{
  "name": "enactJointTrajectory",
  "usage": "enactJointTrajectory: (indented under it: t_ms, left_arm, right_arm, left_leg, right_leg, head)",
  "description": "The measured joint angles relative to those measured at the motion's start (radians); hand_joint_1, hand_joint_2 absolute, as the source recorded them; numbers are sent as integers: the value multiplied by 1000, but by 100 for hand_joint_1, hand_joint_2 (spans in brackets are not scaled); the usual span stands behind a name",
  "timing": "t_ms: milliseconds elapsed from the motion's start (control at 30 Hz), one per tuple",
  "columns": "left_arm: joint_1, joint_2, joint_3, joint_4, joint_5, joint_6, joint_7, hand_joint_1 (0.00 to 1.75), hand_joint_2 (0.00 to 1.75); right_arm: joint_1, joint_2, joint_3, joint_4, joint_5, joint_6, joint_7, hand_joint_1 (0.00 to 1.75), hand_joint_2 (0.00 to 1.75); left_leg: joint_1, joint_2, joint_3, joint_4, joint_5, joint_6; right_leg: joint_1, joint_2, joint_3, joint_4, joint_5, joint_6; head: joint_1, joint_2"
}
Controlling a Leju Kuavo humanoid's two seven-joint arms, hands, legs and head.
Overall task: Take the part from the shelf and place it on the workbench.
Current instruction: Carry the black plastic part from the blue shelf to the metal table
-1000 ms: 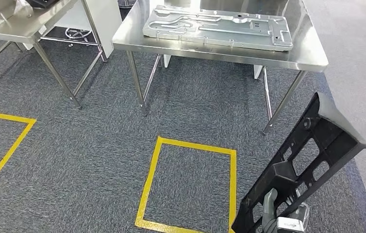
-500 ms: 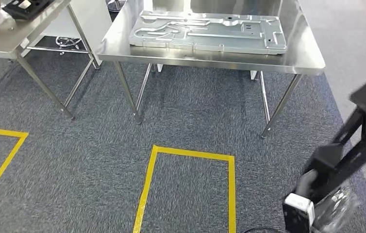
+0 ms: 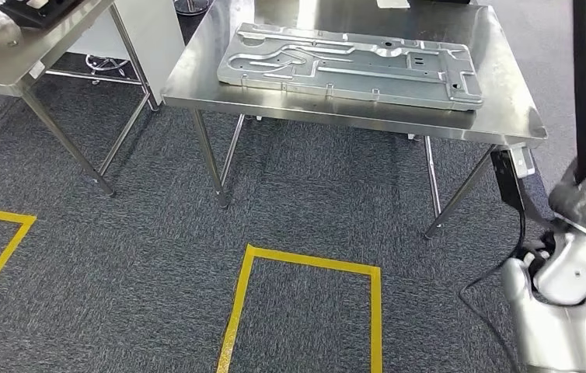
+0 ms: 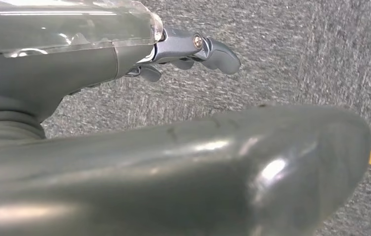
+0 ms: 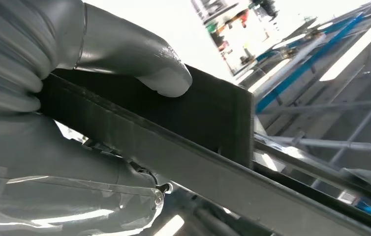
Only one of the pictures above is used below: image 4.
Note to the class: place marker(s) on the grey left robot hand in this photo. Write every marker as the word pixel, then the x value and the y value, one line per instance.
pixel 172 179

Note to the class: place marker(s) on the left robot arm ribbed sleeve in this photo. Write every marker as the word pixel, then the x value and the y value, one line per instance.
pixel 3 130

